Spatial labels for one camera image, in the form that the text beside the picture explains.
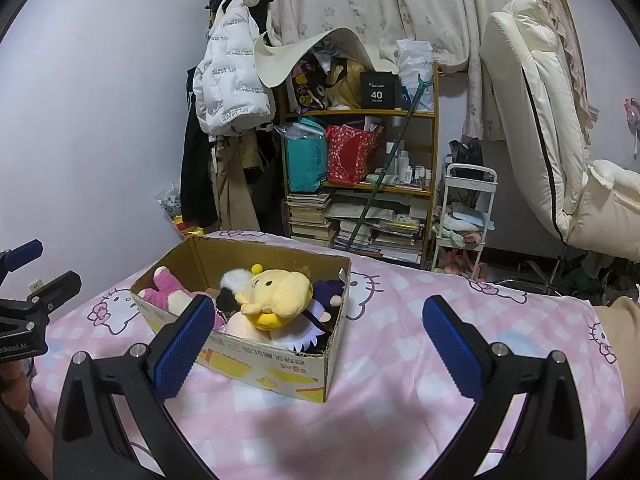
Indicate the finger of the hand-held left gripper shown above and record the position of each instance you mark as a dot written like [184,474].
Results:
[55,285]
[25,254]

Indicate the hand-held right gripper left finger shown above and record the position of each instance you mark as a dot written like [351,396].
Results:
[182,350]

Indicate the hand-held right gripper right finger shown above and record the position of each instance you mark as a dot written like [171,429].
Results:
[452,350]

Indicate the white fluffy egg plush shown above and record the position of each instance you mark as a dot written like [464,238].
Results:
[234,280]

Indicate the printed cardboard box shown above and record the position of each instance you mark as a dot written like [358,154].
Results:
[280,365]

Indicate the yellow dog plush toy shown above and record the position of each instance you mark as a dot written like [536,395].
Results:
[280,290]

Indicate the purple haired plush doll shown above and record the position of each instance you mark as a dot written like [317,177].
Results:
[330,290]

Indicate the peach round plush toy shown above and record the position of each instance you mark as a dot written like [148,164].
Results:
[240,330]

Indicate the pink cat printed blanket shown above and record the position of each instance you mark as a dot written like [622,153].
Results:
[390,360]

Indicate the pink and white plush toy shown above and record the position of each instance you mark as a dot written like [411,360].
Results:
[167,285]

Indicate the pile of magazines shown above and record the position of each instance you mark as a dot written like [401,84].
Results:
[385,235]

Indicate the plastic bag of toys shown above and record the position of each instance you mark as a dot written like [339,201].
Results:
[175,210]

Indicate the beige cloth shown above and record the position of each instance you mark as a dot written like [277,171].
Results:
[620,335]

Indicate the beige hanging garment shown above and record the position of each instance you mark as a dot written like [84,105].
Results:
[235,190]

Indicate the black hanging garment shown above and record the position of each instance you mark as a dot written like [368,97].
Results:
[197,175]

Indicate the white trolley cart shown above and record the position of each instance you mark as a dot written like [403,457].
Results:
[470,172]

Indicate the wooden shelf rack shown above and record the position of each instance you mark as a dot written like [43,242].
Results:
[375,189]

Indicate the row of small bottles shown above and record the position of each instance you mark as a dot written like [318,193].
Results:
[412,172]

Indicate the stack of old books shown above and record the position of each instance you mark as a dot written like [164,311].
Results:
[310,220]

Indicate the black bag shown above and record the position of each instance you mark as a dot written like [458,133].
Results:
[465,155]

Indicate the green pole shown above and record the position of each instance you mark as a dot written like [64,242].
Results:
[395,160]

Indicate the red patterned bag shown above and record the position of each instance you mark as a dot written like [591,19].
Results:
[350,157]

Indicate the teal bag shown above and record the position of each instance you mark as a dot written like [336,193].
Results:
[305,160]

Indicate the cream padded chair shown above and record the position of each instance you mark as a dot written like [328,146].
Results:
[525,110]

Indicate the black box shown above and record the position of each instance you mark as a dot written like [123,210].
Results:
[380,90]

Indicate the white puffer jacket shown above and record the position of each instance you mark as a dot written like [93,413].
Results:
[230,70]

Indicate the pink fan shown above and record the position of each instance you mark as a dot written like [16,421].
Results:
[632,120]

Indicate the white plastic bag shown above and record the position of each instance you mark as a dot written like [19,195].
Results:
[415,60]

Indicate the dark printed bag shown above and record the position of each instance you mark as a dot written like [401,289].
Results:
[307,85]

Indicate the beige wide brim hat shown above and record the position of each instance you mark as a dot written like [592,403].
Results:
[280,60]

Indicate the floral curtain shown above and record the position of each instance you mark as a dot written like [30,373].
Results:
[375,5]

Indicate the white wall socket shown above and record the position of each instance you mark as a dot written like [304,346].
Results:
[35,286]

